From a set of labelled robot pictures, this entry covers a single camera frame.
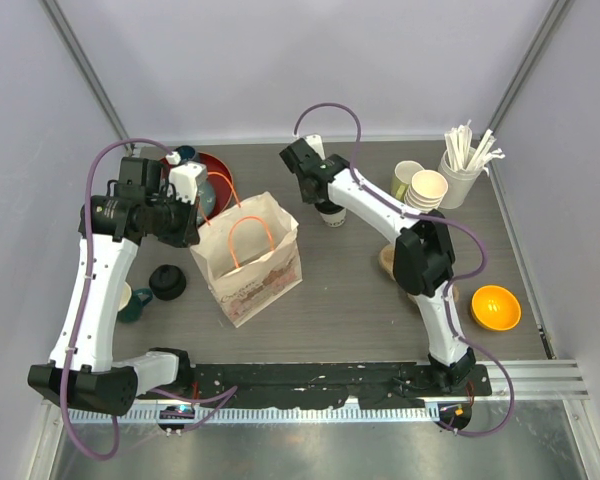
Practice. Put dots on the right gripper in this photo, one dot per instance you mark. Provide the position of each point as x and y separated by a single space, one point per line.
312 200

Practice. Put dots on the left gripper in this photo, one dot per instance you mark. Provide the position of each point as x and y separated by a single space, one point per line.
189 233

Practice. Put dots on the brown paper bag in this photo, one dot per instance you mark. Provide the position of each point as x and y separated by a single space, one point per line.
248 256

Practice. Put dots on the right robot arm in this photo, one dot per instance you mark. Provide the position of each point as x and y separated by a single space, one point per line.
423 251

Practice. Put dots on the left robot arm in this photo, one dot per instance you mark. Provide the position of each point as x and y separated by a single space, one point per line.
86 339

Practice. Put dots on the dark blue mug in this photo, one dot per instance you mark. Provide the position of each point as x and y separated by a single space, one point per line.
187 153

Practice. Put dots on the stack of black lids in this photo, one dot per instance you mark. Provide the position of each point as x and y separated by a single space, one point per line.
167 282

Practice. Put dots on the red round tray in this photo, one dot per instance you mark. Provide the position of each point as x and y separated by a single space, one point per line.
215 193

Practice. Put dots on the yellow-green mug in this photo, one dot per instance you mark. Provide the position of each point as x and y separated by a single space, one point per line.
402 177

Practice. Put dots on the teal mug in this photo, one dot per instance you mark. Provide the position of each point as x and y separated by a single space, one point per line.
132 304

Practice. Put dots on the stack of paper cups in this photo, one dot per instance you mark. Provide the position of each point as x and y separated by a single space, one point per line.
426 190

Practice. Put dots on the white straw holder cup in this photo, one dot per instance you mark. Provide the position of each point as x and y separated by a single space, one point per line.
459 183

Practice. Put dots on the bundle of wrapped straws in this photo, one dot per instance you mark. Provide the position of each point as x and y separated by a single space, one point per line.
462 156

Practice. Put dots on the orange bowl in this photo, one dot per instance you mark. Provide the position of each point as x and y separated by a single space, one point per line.
495 308

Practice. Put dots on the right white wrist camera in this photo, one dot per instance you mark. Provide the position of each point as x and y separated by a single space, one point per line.
315 141

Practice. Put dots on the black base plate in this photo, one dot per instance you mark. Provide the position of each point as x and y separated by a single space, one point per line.
318 386

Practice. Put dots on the aluminium rail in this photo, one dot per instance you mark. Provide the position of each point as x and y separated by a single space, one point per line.
112 394

